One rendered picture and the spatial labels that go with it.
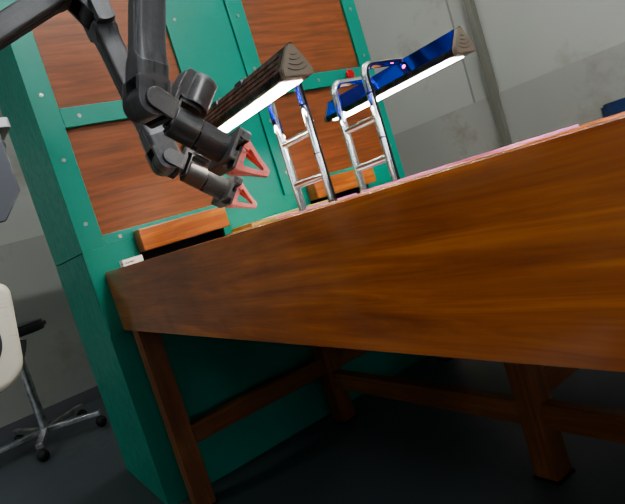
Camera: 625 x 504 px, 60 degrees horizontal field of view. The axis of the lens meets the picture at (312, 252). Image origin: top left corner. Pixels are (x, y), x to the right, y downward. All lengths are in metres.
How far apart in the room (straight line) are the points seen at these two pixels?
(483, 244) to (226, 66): 1.67
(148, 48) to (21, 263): 2.88
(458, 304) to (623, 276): 0.16
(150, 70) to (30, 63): 0.92
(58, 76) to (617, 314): 1.68
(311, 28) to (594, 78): 1.71
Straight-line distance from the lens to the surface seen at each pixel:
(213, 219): 1.81
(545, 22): 3.56
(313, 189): 2.04
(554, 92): 3.52
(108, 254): 1.76
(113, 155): 1.83
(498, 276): 0.50
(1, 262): 3.75
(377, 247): 0.60
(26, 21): 1.40
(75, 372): 3.81
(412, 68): 1.67
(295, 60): 1.21
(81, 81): 1.88
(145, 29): 1.00
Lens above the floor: 0.77
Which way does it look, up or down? 5 degrees down
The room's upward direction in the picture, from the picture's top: 17 degrees counter-clockwise
